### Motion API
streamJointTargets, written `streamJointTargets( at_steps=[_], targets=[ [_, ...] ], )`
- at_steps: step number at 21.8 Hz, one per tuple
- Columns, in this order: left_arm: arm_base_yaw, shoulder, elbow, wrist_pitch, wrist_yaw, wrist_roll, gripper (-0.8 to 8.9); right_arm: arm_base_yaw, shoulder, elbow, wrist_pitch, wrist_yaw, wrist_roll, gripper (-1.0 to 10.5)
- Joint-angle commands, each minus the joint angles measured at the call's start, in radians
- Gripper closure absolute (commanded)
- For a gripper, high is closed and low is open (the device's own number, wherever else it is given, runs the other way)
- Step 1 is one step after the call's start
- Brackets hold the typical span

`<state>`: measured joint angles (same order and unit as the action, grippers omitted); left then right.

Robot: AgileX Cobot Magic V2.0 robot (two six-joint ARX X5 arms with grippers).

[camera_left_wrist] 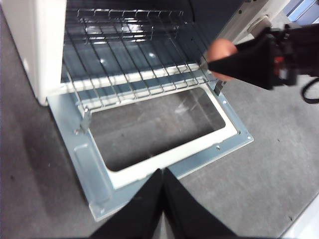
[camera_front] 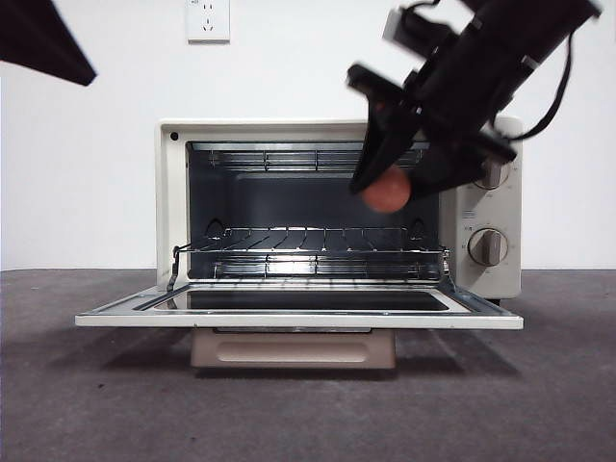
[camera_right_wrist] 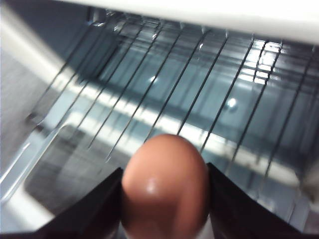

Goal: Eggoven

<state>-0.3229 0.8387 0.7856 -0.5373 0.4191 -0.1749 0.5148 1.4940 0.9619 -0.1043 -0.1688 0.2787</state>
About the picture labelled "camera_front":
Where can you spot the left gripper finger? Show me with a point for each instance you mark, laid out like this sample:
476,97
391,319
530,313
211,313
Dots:
24,48
43,24

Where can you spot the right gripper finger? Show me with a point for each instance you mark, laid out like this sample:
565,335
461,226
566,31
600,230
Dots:
382,139
447,168

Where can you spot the brown egg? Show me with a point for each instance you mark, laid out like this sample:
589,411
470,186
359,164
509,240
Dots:
390,192

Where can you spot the glass-windowed oven door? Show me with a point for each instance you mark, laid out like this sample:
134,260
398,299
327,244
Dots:
289,321

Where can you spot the cream tan oven knob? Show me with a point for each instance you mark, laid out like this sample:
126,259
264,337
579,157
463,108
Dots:
495,175
488,247

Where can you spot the cream Toshiba toaster oven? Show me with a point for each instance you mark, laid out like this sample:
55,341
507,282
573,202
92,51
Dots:
308,130

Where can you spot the metal heater guard grille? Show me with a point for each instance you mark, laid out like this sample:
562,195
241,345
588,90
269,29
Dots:
289,159
289,267

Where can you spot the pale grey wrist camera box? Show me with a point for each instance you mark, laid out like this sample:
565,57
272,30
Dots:
397,24

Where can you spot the white wall socket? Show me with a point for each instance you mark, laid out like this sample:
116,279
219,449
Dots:
208,21

